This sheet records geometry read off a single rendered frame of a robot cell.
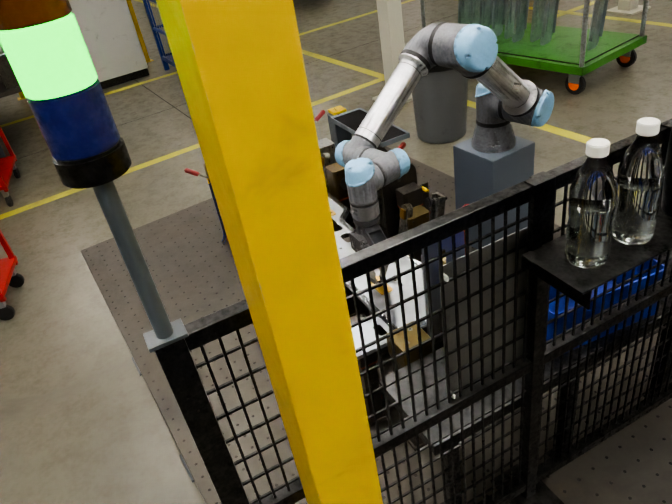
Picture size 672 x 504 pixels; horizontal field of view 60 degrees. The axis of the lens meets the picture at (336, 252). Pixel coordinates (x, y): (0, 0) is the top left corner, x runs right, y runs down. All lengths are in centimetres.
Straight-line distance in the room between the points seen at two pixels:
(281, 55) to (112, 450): 252
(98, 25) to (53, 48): 772
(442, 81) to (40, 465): 356
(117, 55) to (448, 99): 494
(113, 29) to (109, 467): 637
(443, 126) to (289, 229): 422
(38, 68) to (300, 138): 24
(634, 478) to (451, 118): 357
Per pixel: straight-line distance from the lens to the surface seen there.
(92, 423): 309
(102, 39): 835
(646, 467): 168
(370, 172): 147
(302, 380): 73
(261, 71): 55
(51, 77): 60
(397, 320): 155
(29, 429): 326
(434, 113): 475
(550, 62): 568
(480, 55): 166
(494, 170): 207
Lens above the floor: 201
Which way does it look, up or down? 33 degrees down
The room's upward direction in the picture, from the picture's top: 10 degrees counter-clockwise
